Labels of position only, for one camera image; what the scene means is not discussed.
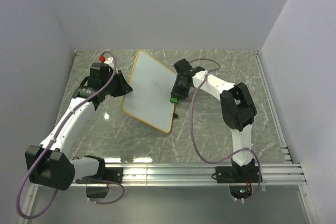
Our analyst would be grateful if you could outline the yellow framed whiteboard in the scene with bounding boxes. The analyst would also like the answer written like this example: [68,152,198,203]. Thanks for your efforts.
[121,50,176,133]

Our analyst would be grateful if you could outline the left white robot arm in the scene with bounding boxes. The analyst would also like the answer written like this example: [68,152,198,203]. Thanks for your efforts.
[25,57,133,190]

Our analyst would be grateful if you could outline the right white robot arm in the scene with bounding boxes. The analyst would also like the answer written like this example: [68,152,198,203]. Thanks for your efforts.
[170,58,257,182]

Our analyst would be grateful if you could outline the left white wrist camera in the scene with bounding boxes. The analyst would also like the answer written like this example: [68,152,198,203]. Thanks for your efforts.
[98,55,115,71]

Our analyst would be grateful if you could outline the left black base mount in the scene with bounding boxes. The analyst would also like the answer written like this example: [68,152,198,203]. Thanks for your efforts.
[100,167,124,184]

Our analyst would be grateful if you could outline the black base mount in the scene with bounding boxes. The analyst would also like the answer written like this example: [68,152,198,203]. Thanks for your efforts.
[100,167,124,184]
[212,166,263,184]

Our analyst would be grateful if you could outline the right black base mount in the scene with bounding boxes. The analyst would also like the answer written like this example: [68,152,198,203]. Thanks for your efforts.
[212,166,263,184]

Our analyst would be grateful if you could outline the aluminium right side rail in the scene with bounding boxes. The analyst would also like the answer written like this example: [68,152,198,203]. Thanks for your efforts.
[253,50,293,164]

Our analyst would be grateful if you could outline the aluminium rail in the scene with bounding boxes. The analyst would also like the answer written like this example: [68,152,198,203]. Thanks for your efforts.
[28,163,308,187]
[253,50,293,164]

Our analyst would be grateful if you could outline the aluminium front rail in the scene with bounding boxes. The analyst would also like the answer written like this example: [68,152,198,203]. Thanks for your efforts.
[28,163,308,187]

